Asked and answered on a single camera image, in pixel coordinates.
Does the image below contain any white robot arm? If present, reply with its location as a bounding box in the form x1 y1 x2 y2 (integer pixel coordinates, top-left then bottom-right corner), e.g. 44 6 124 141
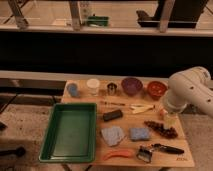
161 67 213 129

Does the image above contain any small metal cup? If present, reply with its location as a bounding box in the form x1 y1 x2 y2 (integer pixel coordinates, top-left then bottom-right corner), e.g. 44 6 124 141
107 83 117 96

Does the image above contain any purple bowl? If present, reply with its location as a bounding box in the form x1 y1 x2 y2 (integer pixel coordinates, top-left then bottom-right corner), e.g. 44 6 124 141
121 77 143 96

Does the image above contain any dark red grape bunch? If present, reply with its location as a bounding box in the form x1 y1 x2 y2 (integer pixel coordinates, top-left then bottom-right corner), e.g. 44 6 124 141
144 121 178 139

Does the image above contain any green plastic tray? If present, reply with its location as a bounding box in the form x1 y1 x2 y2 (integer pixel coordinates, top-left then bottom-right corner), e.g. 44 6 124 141
39 103 97 163

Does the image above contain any red bowl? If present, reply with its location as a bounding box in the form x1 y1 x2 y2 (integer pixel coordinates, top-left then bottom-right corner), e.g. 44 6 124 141
147 81 167 100

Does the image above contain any black rectangular block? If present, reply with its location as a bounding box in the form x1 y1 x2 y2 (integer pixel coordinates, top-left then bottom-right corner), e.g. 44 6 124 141
103 110 123 122

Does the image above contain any green box on shelf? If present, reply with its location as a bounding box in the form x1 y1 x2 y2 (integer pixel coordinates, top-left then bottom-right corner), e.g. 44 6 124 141
87 16 109 26

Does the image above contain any white plastic cup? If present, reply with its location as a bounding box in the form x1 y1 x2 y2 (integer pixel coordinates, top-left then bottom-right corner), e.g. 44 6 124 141
86 79 100 96

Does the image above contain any blue sponge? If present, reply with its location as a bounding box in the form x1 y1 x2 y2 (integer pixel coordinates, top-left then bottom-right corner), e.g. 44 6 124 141
130 128 150 141

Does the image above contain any thin brown stick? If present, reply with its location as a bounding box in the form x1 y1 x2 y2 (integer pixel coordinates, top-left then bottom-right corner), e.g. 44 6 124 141
100 101 125 106

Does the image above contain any black handled peeler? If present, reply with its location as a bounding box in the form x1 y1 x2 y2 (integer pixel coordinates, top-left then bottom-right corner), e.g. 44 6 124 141
151 143 185 154

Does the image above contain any orange carrot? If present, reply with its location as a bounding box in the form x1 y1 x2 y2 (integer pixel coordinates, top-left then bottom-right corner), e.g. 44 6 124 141
103 150 134 160

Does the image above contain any blue plastic cup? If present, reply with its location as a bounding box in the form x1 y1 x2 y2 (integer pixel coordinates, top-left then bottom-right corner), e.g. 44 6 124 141
67 83 79 97

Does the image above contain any banana peel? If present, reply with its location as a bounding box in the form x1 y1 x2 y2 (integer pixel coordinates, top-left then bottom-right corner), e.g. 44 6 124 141
130 104 155 114

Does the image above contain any black metal brush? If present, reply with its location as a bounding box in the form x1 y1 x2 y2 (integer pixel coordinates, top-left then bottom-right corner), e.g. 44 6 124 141
136 146 152 163

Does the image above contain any light blue cloth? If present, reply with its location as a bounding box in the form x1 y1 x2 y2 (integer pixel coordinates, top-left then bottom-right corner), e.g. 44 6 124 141
101 126 125 147

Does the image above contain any wooden table board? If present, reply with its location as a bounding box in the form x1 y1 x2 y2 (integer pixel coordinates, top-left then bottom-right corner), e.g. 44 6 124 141
61 80 195 168

